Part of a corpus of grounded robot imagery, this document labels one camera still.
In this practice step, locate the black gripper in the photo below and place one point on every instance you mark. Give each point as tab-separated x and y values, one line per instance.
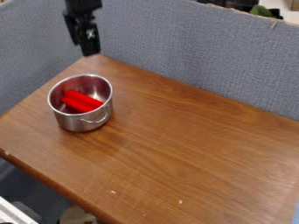
78	11

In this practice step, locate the silver metal pot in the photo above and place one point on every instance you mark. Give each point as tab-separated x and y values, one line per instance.
96	87

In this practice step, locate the red ridged block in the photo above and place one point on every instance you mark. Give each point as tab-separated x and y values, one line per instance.
80	102

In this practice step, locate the beige object under table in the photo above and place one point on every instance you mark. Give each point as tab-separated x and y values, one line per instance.
76	216

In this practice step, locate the white slatted object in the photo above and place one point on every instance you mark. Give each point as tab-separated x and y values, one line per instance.
10	215

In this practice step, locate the grey fabric partition left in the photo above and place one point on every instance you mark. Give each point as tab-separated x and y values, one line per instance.
36	48

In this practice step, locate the grey fabric partition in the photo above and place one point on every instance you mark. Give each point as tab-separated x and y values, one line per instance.
36	48
235	54

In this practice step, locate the grey fabric partition right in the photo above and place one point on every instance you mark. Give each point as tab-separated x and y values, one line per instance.
235	54

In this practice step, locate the green cloth item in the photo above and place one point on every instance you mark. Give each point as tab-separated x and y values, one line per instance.
260	11

